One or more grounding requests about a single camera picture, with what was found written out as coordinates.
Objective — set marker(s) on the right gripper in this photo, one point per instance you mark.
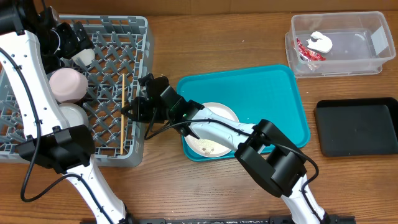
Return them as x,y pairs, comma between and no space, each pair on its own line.
137,115

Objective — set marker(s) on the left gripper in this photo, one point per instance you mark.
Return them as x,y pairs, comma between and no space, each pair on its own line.
73,38

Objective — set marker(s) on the white cup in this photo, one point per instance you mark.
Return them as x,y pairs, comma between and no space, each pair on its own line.
85,57

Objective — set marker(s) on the wooden chopstick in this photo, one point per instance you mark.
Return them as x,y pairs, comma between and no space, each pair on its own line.
122,135
123,90

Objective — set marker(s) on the grey bowl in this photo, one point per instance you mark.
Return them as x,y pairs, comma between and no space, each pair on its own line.
74,114

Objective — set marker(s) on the grey plastic dish rack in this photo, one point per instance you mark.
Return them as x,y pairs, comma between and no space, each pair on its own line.
122,44

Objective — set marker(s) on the large white plate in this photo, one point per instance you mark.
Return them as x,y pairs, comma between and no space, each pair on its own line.
207,148

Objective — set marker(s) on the red snack wrapper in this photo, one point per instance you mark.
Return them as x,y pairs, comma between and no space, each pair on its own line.
308,54

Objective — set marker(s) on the white tissue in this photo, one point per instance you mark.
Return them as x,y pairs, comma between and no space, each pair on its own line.
319,42

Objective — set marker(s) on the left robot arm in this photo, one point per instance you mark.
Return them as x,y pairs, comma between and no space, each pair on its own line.
32,45

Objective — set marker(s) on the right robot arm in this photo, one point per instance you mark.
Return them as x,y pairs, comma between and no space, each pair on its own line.
273,161

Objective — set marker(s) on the teal serving tray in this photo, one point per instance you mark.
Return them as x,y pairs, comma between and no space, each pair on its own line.
250,95

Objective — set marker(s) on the clear plastic storage bin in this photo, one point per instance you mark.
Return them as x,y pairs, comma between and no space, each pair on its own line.
362,43

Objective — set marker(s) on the black plastic tray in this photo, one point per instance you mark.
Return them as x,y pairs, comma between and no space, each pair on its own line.
357,127

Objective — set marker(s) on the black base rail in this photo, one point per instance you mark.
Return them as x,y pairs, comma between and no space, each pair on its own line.
272,220

